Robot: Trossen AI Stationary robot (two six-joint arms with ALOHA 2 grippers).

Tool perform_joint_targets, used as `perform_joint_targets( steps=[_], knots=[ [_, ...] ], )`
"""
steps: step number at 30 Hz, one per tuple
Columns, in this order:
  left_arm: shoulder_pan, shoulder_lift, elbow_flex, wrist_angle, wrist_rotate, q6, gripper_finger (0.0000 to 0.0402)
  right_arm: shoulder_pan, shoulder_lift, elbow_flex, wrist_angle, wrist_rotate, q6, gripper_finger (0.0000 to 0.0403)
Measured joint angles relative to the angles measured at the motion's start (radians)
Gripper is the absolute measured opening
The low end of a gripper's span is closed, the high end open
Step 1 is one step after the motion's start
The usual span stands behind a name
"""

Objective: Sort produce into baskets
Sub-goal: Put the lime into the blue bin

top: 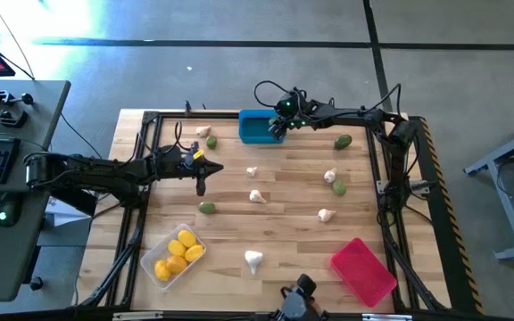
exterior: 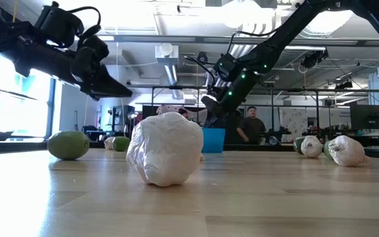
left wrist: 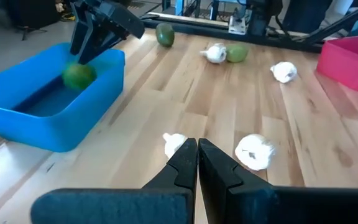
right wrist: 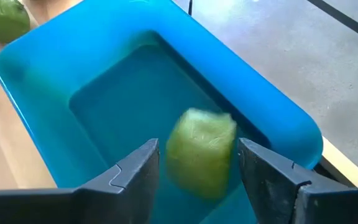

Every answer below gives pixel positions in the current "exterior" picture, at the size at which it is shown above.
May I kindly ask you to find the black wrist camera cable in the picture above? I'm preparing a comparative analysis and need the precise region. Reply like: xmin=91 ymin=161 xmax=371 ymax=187
xmin=64 ymin=5 xmax=103 ymax=47
xmin=183 ymin=55 xmax=217 ymax=87

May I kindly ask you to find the black track spotlight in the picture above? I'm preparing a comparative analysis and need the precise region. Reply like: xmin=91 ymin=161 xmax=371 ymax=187
xmin=334 ymin=80 xmax=354 ymax=90

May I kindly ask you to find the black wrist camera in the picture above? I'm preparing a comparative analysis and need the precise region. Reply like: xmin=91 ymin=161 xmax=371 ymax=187
xmin=213 ymin=52 xmax=240 ymax=82
xmin=34 ymin=1 xmax=86 ymax=49

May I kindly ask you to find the patterned white sheet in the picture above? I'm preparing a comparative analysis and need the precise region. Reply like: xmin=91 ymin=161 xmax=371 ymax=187
xmin=280 ymin=108 xmax=309 ymax=143

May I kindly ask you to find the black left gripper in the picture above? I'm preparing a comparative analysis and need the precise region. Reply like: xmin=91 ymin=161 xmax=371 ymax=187
xmin=13 ymin=32 xmax=134 ymax=102

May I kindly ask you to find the small black display panel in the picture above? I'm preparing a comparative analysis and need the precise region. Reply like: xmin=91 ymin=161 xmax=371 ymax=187
xmin=141 ymin=105 xmax=160 ymax=120

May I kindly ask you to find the large white garlic bulb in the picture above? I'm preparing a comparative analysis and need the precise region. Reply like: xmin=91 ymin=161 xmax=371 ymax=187
xmin=125 ymin=111 xmax=205 ymax=188

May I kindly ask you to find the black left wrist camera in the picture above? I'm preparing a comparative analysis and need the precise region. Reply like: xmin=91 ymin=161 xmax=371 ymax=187
xmin=34 ymin=1 xmax=86 ymax=49

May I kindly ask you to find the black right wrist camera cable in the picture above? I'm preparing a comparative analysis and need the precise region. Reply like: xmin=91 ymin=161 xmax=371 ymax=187
xmin=183 ymin=55 xmax=217 ymax=87

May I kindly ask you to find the black hanging speaker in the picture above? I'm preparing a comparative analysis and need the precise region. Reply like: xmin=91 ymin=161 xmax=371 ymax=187
xmin=196 ymin=51 xmax=209 ymax=65

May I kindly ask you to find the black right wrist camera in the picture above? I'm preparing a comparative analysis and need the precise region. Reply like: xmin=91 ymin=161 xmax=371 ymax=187
xmin=213 ymin=52 xmax=240 ymax=82

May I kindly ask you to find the black ceiling spotlight cluster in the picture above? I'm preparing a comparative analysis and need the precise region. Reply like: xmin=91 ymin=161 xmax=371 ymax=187
xmin=300 ymin=49 xmax=329 ymax=69

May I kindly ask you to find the large glass window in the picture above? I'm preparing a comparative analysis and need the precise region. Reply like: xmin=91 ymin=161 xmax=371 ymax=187
xmin=0 ymin=49 xmax=57 ymax=139

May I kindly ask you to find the black left wrist camera cable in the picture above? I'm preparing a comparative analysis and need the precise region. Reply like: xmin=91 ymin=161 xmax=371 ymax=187
xmin=64 ymin=5 xmax=103 ymax=47

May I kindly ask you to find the black pipe rack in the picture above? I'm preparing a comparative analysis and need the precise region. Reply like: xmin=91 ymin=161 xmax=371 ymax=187
xmin=107 ymin=84 xmax=379 ymax=142

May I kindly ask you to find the long ceiling light bar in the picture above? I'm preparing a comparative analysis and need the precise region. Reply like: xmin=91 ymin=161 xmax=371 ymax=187
xmin=99 ymin=34 xmax=276 ymax=45

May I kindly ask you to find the pink white cloth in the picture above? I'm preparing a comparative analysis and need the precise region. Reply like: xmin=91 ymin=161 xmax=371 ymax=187
xmin=155 ymin=104 xmax=217 ymax=129

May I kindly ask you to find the black computer monitor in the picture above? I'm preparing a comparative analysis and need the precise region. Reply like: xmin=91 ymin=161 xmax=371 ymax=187
xmin=349 ymin=104 xmax=379 ymax=130

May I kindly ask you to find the blue plastic basket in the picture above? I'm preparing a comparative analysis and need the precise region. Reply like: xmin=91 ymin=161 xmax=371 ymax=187
xmin=201 ymin=128 xmax=226 ymax=154

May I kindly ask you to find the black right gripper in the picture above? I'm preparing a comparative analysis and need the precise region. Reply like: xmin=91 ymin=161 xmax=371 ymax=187
xmin=201 ymin=70 xmax=261 ymax=128

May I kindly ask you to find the white ventilation duct box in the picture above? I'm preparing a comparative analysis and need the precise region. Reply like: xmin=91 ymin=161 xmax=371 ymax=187
xmin=155 ymin=42 xmax=184 ymax=101

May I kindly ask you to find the black metal table frame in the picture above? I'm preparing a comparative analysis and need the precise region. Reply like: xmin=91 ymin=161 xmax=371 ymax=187
xmin=0 ymin=140 xmax=379 ymax=161

